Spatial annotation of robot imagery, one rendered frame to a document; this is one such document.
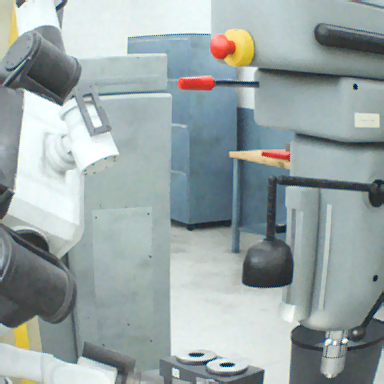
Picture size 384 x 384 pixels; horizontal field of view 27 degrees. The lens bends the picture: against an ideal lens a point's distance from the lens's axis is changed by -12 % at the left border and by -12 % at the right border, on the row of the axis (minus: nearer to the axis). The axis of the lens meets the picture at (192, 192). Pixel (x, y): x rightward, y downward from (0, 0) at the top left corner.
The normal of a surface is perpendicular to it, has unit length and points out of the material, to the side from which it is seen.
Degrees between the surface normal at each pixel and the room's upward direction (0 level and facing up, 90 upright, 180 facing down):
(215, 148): 90
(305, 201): 90
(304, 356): 94
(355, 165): 90
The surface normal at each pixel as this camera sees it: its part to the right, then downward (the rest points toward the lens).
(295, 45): -0.32, 0.14
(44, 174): 0.68, -0.44
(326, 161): -0.85, 0.07
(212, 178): 0.52, 0.14
